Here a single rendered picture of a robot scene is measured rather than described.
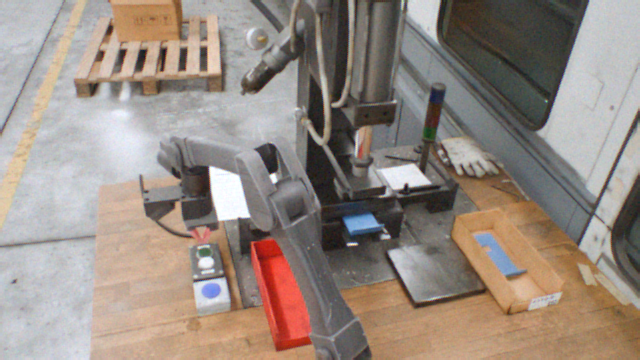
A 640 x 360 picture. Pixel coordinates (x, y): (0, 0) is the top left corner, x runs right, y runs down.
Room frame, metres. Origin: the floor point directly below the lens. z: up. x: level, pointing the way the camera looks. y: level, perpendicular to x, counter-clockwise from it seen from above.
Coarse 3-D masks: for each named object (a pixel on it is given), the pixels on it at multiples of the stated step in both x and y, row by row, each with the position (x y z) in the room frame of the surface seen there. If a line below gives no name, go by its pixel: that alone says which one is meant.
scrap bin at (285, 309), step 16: (272, 240) 0.85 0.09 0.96; (256, 256) 0.80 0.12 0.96; (272, 256) 0.85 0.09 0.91; (256, 272) 0.78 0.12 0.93; (272, 272) 0.81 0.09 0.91; (288, 272) 0.81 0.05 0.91; (272, 288) 0.76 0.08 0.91; (288, 288) 0.76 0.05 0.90; (272, 304) 0.72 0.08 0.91; (288, 304) 0.72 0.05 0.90; (304, 304) 0.72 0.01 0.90; (272, 320) 0.63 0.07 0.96; (288, 320) 0.68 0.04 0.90; (304, 320) 0.68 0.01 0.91; (272, 336) 0.63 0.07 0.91; (288, 336) 0.64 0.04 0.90; (304, 336) 0.62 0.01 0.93
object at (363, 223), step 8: (344, 216) 0.91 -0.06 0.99; (352, 216) 0.91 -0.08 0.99; (360, 216) 0.91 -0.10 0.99; (368, 216) 0.92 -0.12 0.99; (352, 224) 0.89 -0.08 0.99; (360, 224) 0.89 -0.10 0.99; (368, 224) 0.89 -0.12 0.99; (376, 224) 0.89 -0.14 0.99; (352, 232) 0.85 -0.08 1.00; (360, 232) 0.86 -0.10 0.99; (368, 232) 0.86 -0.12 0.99
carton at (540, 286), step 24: (456, 216) 0.96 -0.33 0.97; (480, 216) 0.98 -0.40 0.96; (504, 216) 0.97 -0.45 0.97; (456, 240) 0.94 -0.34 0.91; (504, 240) 0.94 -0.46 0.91; (480, 264) 0.84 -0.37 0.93; (528, 264) 0.86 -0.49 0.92; (504, 288) 0.75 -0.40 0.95; (528, 288) 0.80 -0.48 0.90; (552, 288) 0.78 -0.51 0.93; (504, 312) 0.73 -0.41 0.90
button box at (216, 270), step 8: (160, 224) 0.94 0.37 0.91; (176, 232) 0.91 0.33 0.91; (192, 248) 0.84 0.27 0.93; (216, 248) 0.85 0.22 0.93; (192, 256) 0.82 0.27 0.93; (208, 256) 0.82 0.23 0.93; (216, 256) 0.82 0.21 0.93; (192, 264) 0.79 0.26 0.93; (216, 264) 0.80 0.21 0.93; (192, 272) 0.77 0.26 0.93; (200, 272) 0.77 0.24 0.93; (208, 272) 0.77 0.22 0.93; (216, 272) 0.77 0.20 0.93; (200, 280) 0.75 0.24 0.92
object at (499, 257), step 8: (480, 240) 0.94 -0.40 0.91; (488, 240) 0.95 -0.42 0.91; (496, 248) 0.92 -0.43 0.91; (496, 256) 0.89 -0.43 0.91; (504, 256) 0.89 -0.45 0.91; (496, 264) 0.87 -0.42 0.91; (504, 264) 0.87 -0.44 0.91; (512, 264) 0.87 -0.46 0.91; (504, 272) 0.84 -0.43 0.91; (512, 272) 0.82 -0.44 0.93; (520, 272) 0.83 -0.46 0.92
